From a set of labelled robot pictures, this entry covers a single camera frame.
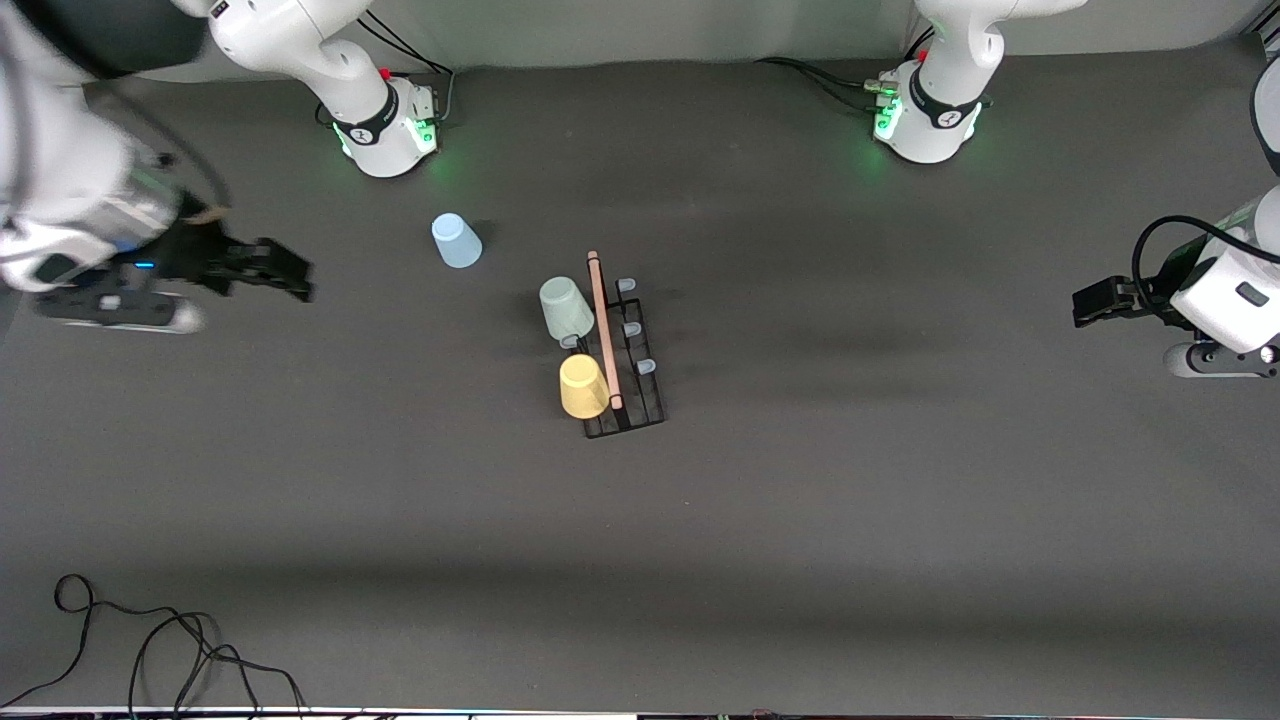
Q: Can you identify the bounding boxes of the pale green plastic cup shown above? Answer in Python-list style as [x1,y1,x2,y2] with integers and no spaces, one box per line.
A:
[539,276,597,341]

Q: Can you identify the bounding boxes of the yellow plastic cup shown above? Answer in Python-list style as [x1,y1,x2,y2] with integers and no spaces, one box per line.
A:
[558,354,611,420]

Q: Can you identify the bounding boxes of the black wire cup holder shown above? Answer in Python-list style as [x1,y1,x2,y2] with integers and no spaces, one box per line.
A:
[560,250,667,440]

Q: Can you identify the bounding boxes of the light blue plastic cup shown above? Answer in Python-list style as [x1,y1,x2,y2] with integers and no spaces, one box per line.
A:
[431,213,483,269]

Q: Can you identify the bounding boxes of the dark grey table mat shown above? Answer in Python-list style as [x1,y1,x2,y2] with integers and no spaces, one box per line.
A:
[0,40,1280,713]

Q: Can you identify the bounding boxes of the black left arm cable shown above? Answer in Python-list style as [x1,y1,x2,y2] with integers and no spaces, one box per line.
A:
[1132,214,1280,326]

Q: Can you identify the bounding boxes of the black right base cables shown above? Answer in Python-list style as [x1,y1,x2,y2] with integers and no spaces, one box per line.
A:
[315,12,456,129]

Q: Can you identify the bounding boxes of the black base cables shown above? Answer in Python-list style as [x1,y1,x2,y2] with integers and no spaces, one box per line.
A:
[755,55,896,113]
[315,12,456,129]

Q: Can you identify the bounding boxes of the black left base cables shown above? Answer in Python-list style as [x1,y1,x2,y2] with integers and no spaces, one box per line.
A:
[755,55,896,113]

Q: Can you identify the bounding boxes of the tangled black cable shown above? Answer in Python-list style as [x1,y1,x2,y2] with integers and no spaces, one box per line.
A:
[125,608,307,717]

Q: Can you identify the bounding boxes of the thin black looped cable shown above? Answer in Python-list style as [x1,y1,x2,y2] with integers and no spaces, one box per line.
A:
[0,573,131,709]

